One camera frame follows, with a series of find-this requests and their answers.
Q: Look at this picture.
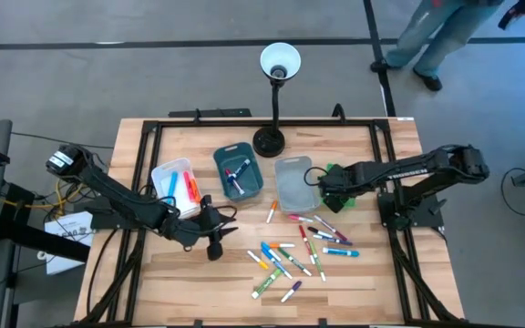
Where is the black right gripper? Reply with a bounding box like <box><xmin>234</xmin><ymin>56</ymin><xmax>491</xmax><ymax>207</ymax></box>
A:
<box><xmin>317</xmin><ymin>163</ymin><xmax>366</xmax><ymax>214</ymax></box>

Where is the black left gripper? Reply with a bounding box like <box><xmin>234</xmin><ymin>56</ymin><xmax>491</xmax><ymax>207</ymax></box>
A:
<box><xmin>175</xmin><ymin>195</ymin><xmax>239</xmax><ymax>262</ymax></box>

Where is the red Expo whiteboard marker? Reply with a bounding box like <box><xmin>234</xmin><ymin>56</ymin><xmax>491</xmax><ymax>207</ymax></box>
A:
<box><xmin>223</xmin><ymin>167</ymin><xmax>246</xmax><ymax>196</ymax></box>

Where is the orange highlighter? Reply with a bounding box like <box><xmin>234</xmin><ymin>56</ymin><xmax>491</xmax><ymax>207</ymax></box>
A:
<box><xmin>188</xmin><ymin>176</ymin><xmax>202</xmax><ymax>205</ymax></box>

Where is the purple thin marker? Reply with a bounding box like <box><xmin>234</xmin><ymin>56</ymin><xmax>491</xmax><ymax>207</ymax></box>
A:
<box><xmin>313</xmin><ymin>214</ymin><xmax>349</xmax><ymax>242</ymax></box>

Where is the grey plastic bin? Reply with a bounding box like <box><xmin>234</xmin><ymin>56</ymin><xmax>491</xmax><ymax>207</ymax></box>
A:
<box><xmin>273</xmin><ymin>155</ymin><xmax>322</xmax><ymax>215</ymax></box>

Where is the black cap white marker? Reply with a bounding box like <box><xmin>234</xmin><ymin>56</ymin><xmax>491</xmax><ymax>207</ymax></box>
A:
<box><xmin>306</xmin><ymin>226</ymin><xmax>335</xmax><ymax>240</ymax></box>

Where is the pink highlighter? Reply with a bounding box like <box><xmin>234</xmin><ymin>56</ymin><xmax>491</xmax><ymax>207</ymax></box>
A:
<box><xmin>182</xmin><ymin>170</ymin><xmax>196</xmax><ymax>204</ymax></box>

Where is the dark blue thin marker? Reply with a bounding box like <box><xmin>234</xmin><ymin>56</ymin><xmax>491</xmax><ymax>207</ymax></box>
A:
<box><xmin>312</xmin><ymin>233</ymin><xmax>354</xmax><ymax>247</ymax></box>

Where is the dark blue whiteboard marker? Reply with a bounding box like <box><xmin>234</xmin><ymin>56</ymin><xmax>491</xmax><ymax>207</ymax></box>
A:
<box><xmin>232</xmin><ymin>158</ymin><xmax>252</xmax><ymax>179</ymax></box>

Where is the blue highlighter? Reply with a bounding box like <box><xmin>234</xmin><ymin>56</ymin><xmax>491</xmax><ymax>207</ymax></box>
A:
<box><xmin>166</xmin><ymin>170</ymin><xmax>180</xmax><ymax>198</ymax></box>

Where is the light blue thick marker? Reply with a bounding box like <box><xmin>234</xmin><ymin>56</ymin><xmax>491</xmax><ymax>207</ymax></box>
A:
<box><xmin>321</xmin><ymin>247</ymin><xmax>361</xmax><ymax>258</ymax></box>

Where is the green thick marker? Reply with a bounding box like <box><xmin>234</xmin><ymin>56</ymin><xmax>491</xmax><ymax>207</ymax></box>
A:
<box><xmin>251</xmin><ymin>267</ymin><xmax>284</xmax><ymax>301</ymax></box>

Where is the purple cap white marker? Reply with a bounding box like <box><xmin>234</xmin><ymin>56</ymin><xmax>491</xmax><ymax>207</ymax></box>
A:
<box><xmin>280</xmin><ymin>280</ymin><xmax>304</xmax><ymax>303</ymax></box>

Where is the green mesh plastic basket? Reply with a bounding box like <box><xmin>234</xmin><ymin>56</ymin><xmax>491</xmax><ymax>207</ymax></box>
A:
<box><xmin>324</xmin><ymin>162</ymin><xmax>359</xmax><ymax>214</ymax></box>

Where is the teal plastic bin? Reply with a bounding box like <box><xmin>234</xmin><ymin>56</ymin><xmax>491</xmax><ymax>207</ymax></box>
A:
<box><xmin>212</xmin><ymin>141</ymin><xmax>265</xmax><ymax>202</ymax></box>

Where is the white plastic bin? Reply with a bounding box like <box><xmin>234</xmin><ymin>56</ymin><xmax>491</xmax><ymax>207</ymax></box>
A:
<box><xmin>150</xmin><ymin>157</ymin><xmax>205</xmax><ymax>220</ymax></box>

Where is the black desk lamp white shade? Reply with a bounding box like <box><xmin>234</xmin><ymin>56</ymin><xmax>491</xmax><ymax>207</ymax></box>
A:
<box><xmin>252</xmin><ymin>42</ymin><xmax>303</xmax><ymax>159</ymax></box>

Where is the black power strip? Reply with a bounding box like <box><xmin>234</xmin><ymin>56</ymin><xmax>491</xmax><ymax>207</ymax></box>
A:
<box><xmin>168</xmin><ymin>108</ymin><xmax>253</xmax><ymax>119</ymax></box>

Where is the white printed paper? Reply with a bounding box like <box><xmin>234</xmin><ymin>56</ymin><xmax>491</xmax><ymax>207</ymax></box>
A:
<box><xmin>37</xmin><ymin>210</ymin><xmax>96</xmax><ymax>276</ymax></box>

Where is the person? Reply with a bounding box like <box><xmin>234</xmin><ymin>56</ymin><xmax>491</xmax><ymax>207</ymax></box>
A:
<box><xmin>370</xmin><ymin>0</ymin><xmax>525</xmax><ymax>93</ymax></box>

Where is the black metal stand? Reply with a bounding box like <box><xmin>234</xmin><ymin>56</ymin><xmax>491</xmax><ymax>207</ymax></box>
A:
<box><xmin>0</xmin><ymin>181</ymin><xmax>91</xmax><ymax>264</ymax></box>

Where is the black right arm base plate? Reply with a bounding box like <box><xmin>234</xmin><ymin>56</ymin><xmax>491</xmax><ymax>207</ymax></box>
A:
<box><xmin>377</xmin><ymin>190</ymin><xmax>446</xmax><ymax>230</ymax></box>

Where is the black aluminium rig frame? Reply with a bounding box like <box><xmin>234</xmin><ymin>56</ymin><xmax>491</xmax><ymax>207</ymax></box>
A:
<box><xmin>77</xmin><ymin>117</ymin><xmax>467</xmax><ymax>328</ymax></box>

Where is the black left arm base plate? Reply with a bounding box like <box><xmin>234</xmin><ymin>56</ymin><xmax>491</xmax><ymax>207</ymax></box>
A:
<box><xmin>74</xmin><ymin>200</ymin><xmax>154</xmax><ymax>231</ymax></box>

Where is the yellow cable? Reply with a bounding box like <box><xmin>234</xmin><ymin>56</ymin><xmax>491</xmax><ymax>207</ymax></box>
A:
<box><xmin>1</xmin><ymin>177</ymin><xmax>85</xmax><ymax>216</ymax></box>

